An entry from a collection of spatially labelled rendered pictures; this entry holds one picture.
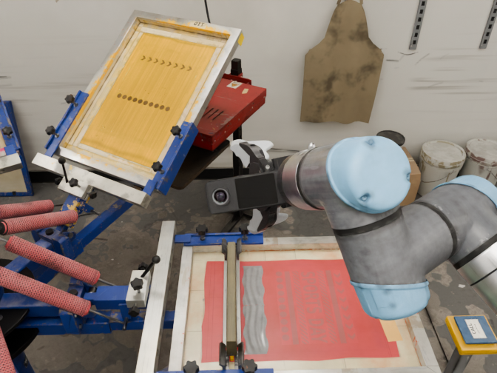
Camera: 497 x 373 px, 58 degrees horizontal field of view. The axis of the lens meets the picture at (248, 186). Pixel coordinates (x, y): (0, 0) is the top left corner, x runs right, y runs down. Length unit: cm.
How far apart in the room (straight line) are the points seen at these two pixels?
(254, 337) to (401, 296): 104
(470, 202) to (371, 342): 102
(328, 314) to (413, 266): 110
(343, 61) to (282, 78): 43
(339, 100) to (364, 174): 292
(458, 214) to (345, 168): 17
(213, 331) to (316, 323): 33
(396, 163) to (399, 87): 303
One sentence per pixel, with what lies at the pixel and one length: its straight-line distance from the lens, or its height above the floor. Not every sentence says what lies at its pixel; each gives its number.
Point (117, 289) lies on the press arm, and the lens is 157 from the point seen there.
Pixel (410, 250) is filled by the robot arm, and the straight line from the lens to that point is 49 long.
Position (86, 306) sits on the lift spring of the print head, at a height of 107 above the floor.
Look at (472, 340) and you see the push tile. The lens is 164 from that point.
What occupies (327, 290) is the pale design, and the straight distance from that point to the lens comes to 164.
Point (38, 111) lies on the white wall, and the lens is 364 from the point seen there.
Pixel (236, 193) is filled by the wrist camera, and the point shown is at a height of 184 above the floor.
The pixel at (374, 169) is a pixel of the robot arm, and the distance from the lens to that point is 44.
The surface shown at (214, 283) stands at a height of 96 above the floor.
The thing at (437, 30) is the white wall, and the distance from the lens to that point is 340.
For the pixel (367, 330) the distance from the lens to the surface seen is 157.
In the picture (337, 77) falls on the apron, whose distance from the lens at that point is 327.
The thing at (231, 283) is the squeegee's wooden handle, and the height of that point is 106.
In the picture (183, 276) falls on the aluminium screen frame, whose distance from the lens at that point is 163.
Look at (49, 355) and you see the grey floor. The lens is 281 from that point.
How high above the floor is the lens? 221
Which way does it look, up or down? 38 degrees down
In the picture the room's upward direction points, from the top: straight up
